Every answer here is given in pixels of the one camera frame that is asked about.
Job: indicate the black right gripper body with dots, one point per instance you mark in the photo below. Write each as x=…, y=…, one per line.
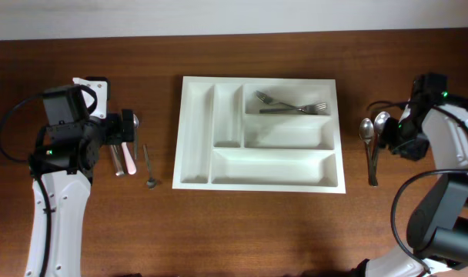
x=403, y=138

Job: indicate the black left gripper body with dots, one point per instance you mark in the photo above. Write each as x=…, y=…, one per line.
x=113, y=129

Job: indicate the steel tongs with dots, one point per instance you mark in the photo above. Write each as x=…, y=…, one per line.
x=119, y=171

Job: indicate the steel tablespoon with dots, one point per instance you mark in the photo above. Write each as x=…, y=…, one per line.
x=379, y=125
x=366, y=134

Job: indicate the pink plastic knife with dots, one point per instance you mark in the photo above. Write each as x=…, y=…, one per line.
x=129, y=162

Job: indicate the steel fork straight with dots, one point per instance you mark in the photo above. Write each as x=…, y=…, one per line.
x=312, y=109

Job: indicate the steel fork angled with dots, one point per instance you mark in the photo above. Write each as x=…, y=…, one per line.
x=268, y=100

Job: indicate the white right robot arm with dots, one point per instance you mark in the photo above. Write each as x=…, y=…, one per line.
x=436, y=121

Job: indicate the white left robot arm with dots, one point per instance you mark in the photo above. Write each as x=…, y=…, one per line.
x=66, y=152

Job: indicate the small steel teaspoon upper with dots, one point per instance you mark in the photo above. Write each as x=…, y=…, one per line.
x=136, y=137

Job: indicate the small steel teaspoon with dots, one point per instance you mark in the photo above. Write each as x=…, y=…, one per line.
x=136, y=137
x=151, y=182

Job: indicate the small steel teaspoon lower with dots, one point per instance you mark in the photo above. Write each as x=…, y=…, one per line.
x=151, y=182

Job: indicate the white cutlery tray organizer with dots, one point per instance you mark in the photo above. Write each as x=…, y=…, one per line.
x=224, y=143

